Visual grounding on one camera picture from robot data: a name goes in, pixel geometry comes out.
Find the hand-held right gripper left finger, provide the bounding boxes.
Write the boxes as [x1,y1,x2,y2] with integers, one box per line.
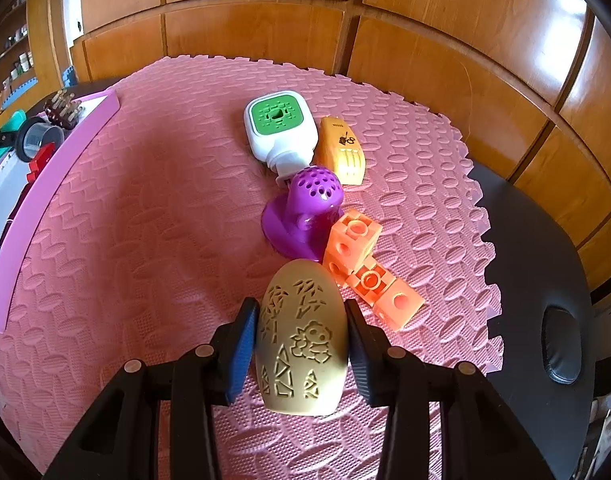
[45,297,260,480]

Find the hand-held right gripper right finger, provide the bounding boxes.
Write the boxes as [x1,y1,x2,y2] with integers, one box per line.
[344,299,556,480]

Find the teal plastic dough extruder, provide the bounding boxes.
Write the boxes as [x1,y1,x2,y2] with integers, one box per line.
[0,109,28,158]

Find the black and clear plastic cup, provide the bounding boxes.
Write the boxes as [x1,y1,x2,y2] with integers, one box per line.
[16,116,66,163]

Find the red plastic toy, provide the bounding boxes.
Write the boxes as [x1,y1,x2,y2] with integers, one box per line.
[25,142,56,183]

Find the beige egg-shaped embossed mold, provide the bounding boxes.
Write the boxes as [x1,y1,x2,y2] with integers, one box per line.
[255,258,350,417]

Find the brown brush with wooden pegs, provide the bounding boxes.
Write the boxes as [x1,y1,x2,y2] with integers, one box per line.
[44,88,83,128]

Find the pink cardboard box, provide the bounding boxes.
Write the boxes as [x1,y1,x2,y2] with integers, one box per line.
[0,89,121,333]

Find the orange linked building cubes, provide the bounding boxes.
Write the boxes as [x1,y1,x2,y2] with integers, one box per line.
[323,207,426,332]

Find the purple perforated plastic toy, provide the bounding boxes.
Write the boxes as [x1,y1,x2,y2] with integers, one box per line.
[261,169,345,261]

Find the yellow orange plastic toy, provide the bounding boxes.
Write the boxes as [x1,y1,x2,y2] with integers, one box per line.
[313,116,366,186]

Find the white device with green face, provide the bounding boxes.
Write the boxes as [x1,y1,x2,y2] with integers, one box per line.
[244,90,319,181]

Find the blue foam mat piece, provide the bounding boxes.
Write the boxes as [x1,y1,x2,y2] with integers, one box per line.
[0,77,39,112]

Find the shelf with bottles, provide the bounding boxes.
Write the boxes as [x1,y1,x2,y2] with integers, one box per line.
[0,25,34,92]

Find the wooden corner shelf cabinet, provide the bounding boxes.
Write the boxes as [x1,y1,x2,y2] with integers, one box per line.
[0,0,72,116]

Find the pink foam puzzle mat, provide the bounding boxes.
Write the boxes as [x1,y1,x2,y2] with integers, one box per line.
[0,55,503,480]

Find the black oval table cushion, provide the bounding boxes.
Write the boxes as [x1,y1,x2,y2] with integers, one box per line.
[541,306,582,385]

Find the beige patterned fabric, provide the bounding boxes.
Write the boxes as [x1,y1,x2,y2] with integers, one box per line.
[583,392,611,466]

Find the wooden panelled wardrobe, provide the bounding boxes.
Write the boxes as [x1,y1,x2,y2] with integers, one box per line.
[65,0,611,301]

